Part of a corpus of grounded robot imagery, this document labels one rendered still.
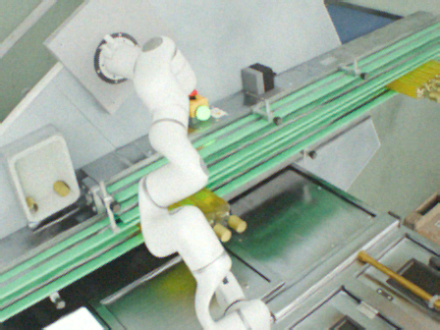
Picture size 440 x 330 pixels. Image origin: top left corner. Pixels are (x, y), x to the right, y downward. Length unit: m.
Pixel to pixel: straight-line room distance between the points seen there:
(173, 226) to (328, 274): 0.63
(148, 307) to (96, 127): 0.55
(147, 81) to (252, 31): 0.79
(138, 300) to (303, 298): 0.47
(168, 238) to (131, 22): 0.71
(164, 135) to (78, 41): 0.46
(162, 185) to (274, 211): 0.76
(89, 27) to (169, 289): 0.78
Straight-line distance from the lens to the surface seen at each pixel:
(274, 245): 1.82
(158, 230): 1.22
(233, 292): 1.40
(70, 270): 1.69
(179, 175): 1.22
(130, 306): 1.66
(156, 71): 1.30
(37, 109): 1.63
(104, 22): 1.62
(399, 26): 2.62
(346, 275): 1.71
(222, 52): 1.93
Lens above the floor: 2.17
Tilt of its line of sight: 45 degrees down
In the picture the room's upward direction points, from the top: 127 degrees clockwise
